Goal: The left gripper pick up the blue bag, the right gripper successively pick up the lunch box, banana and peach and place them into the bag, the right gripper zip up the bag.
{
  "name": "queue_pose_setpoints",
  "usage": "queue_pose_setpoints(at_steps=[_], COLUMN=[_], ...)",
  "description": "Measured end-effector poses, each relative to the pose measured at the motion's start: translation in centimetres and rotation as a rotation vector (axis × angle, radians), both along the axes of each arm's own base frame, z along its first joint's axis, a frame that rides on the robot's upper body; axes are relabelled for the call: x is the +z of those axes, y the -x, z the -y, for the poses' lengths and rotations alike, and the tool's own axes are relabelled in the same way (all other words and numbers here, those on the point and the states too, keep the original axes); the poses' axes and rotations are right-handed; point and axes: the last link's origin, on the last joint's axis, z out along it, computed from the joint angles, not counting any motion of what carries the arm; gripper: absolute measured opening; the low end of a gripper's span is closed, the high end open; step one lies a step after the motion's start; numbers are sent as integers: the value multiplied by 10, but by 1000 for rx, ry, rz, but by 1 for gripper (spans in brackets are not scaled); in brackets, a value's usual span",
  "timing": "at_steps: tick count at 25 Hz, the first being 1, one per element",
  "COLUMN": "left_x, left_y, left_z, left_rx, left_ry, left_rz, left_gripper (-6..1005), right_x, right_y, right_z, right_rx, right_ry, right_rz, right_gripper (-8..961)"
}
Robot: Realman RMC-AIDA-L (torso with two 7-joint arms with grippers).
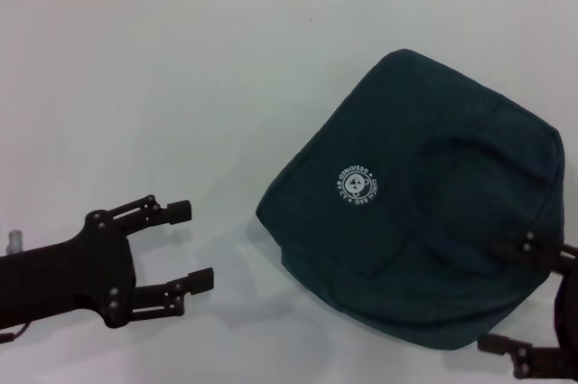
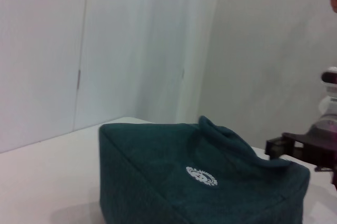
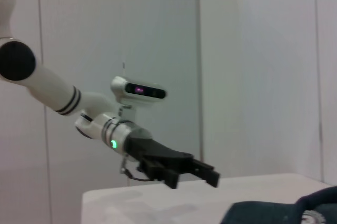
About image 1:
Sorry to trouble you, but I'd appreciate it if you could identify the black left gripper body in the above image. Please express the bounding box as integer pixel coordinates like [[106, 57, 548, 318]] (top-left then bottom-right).
[[0, 209, 139, 331]]

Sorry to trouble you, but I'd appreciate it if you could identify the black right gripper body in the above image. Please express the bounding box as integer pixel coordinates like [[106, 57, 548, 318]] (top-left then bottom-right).
[[553, 260, 578, 348]]

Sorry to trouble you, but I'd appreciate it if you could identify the dark teal insulated lunch bag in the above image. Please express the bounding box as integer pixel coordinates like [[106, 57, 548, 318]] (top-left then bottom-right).
[[255, 48, 568, 353]]

